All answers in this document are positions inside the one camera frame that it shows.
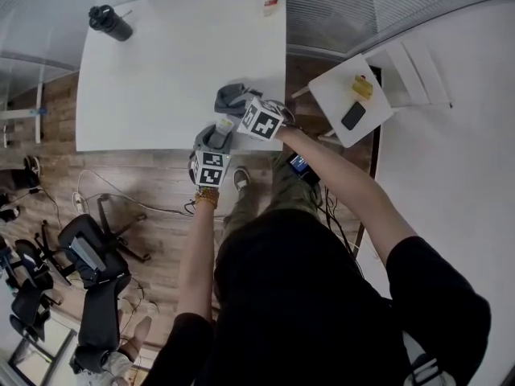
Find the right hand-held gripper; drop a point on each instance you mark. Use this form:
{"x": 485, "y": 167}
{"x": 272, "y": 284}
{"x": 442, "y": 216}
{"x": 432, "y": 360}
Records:
{"x": 261, "y": 123}

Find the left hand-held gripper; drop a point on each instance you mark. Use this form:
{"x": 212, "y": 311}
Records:
{"x": 209, "y": 171}

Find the grey cloth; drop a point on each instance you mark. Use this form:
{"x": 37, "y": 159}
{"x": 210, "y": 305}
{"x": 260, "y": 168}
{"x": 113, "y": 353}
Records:
{"x": 227, "y": 95}

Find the person's left forearm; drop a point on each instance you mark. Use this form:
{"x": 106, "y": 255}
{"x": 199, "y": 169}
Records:
{"x": 197, "y": 255}

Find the person's right forearm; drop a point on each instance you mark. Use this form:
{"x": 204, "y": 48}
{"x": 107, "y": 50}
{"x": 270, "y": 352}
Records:
{"x": 342, "y": 183}

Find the person's grey shoe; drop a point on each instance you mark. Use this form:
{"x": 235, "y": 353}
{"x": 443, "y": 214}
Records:
{"x": 241, "y": 178}

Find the person's olive trousers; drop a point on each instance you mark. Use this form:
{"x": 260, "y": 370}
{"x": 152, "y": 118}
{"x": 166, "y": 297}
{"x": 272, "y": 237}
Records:
{"x": 289, "y": 191}

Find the black device with blue screen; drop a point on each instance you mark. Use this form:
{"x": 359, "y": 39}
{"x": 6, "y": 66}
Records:
{"x": 299, "y": 166}

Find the small white side table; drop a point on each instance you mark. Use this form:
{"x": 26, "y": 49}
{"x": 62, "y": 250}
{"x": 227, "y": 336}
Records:
{"x": 342, "y": 91}

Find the black smartphone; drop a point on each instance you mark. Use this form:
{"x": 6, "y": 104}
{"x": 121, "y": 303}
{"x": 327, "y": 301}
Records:
{"x": 353, "y": 116}

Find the yellow block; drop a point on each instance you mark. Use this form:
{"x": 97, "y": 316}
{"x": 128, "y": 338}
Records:
{"x": 362, "y": 87}

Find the white power strip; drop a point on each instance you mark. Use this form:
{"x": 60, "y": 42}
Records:
{"x": 79, "y": 201}

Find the black office chair star base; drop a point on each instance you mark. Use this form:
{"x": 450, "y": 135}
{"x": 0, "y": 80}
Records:
{"x": 86, "y": 239}

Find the black water bottle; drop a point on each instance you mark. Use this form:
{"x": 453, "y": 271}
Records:
{"x": 112, "y": 24}

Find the person's black shirt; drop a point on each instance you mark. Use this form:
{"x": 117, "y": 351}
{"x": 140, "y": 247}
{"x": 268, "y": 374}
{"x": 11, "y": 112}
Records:
{"x": 301, "y": 296}

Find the black office chair tall back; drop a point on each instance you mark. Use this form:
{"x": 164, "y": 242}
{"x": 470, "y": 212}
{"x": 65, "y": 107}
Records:
{"x": 100, "y": 316}

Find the white slatted chair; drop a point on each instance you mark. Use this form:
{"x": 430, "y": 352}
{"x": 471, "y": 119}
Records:
{"x": 418, "y": 71}

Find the black mesh office chair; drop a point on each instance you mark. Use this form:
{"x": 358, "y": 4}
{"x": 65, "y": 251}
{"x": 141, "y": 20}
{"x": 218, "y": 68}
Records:
{"x": 30, "y": 296}

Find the white desk frame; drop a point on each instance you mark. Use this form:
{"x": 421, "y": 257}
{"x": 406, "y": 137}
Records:
{"x": 38, "y": 111}

